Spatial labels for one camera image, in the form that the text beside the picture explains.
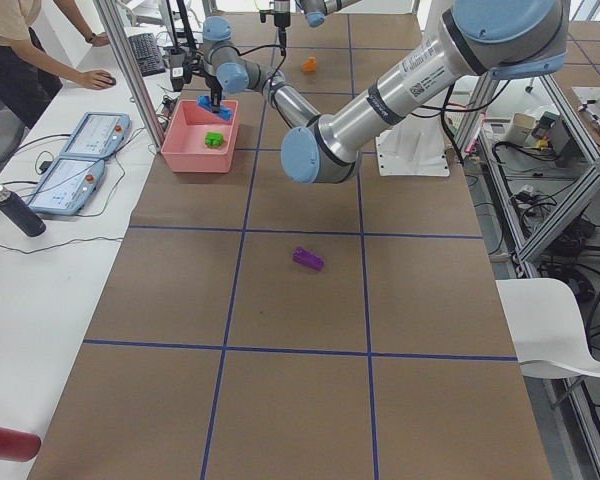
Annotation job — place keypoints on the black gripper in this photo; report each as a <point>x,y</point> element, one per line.
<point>281,21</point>
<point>213,84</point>

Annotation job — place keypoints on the long blue block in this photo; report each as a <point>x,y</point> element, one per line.
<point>206,103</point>

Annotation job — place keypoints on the green block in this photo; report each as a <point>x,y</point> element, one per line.
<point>214,139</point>

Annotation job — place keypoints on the person's forearm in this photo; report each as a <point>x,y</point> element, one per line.
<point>26,51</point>

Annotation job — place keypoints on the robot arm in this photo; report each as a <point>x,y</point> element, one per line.
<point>315,12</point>
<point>508,39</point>

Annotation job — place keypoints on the pink plastic box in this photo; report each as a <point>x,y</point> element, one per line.
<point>184,149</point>

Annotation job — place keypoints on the person's hand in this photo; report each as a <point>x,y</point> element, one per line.
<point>94,79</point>

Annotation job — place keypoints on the orange block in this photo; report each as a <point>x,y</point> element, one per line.
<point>310,65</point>

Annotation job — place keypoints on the black keyboard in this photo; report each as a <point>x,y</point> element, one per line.
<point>147,54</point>

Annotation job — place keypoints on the upper teach pendant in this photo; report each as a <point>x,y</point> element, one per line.
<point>97,135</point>

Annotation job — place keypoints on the teach pendant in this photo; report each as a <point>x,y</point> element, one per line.
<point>66,186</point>
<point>97,135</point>

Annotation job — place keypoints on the lower teach pendant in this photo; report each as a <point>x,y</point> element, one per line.
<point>66,186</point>

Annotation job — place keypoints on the purple block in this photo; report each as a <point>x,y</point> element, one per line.
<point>308,259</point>

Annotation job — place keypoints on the black water bottle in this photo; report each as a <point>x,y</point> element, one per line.
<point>20,214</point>

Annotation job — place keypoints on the white chair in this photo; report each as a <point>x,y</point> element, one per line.
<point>546,328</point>

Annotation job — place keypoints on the red bottle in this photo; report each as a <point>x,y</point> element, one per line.
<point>18,446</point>

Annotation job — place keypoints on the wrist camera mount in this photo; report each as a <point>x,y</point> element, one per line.
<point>193,66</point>

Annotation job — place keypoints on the aluminium frame post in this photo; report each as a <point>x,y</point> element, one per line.
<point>124,56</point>

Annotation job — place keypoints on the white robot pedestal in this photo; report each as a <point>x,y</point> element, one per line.
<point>414,147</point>

